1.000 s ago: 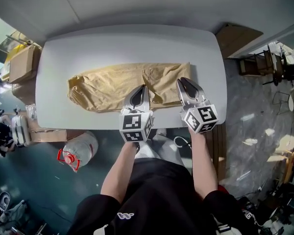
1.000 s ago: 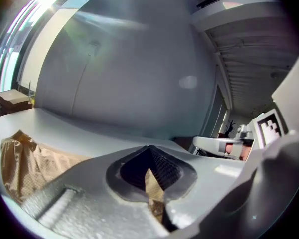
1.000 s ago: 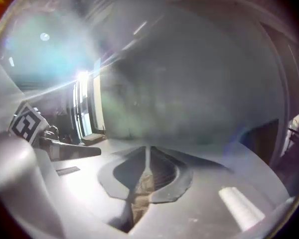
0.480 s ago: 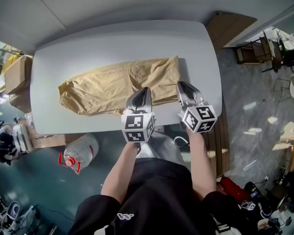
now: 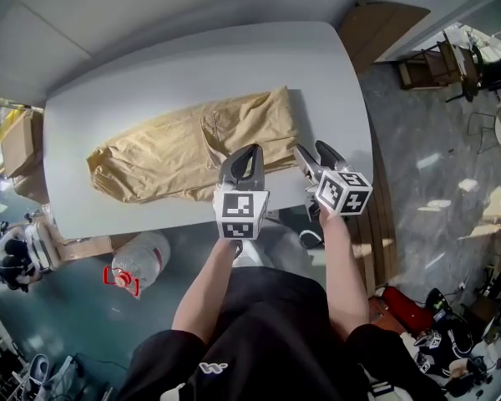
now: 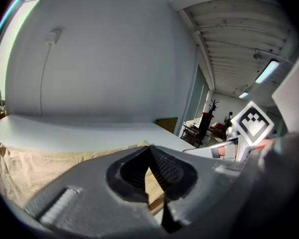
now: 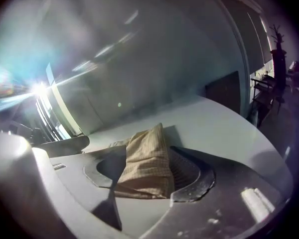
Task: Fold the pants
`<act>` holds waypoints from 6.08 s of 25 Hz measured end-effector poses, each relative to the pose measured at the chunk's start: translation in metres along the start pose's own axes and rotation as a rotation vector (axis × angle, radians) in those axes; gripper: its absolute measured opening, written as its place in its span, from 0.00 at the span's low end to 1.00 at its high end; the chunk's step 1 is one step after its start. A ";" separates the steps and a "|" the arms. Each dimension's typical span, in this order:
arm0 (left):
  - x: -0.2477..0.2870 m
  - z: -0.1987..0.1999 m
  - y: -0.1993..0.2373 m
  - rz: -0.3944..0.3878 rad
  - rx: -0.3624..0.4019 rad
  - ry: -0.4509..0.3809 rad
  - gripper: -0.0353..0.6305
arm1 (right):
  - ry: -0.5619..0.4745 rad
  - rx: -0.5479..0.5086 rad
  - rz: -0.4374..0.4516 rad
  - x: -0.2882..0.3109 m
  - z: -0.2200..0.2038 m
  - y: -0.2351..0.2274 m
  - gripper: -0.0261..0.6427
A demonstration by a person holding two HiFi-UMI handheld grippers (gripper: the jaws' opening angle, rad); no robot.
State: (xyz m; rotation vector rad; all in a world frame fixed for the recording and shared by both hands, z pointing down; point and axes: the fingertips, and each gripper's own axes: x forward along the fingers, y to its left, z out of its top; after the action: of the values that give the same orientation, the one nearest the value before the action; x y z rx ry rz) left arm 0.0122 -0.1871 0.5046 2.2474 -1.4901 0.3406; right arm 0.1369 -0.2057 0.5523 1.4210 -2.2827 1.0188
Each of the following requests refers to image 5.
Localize tan pants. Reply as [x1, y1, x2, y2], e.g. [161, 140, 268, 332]
[85, 84, 301, 205]

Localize grey shoes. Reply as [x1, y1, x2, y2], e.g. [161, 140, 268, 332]
[23, 353, 52, 394]

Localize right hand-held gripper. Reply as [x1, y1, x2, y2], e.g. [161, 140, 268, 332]
[293, 140, 374, 221]

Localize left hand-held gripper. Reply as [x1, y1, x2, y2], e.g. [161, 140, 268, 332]
[212, 143, 272, 261]

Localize red bag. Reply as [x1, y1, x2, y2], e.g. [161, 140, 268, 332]
[377, 284, 436, 334]

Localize brown cardboard box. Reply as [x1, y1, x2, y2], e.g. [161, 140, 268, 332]
[0, 109, 45, 180]

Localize person's grey trouser legs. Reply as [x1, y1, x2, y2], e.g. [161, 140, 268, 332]
[233, 219, 325, 272]

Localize brown wooden board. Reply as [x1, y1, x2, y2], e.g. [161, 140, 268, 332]
[337, 0, 432, 75]

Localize yellow bag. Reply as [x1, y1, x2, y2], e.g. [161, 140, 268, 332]
[0, 109, 27, 142]

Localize wooden chair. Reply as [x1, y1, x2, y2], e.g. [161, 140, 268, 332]
[397, 31, 485, 92]

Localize black and white headset pile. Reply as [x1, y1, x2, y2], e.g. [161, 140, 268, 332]
[0, 218, 60, 294]

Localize long wooden planks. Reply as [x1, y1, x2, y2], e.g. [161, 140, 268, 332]
[349, 148, 398, 297]

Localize person's right forearm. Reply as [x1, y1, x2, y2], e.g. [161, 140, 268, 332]
[318, 206, 371, 343]

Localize large clear water bottle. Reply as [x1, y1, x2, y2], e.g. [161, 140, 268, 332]
[103, 230, 172, 301]

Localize person's left forearm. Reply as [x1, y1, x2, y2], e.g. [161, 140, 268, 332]
[171, 237, 244, 344]

